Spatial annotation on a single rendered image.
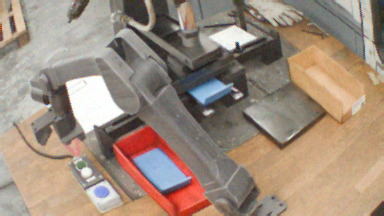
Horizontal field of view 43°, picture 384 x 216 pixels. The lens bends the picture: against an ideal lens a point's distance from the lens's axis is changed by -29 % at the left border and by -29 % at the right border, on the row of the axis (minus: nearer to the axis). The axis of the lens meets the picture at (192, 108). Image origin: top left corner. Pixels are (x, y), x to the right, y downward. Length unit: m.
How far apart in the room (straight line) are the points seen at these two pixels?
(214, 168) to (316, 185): 0.30
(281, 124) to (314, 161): 0.15
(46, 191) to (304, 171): 0.65
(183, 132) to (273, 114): 0.42
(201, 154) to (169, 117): 0.08
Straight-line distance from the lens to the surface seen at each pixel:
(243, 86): 1.56
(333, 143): 1.43
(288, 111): 1.50
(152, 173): 1.42
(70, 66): 1.18
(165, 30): 1.57
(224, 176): 1.15
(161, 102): 1.10
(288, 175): 1.37
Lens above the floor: 1.88
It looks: 39 degrees down
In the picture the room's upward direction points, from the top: 11 degrees counter-clockwise
